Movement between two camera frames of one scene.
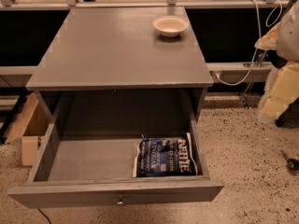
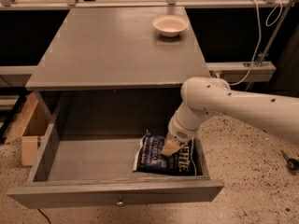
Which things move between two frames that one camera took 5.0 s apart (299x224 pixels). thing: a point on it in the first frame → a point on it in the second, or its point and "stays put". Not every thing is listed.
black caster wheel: [291, 163] stays put
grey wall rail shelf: [241, 72] stays put
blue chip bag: [164, 158] stays put
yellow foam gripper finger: [281, 90] → [181, 130]
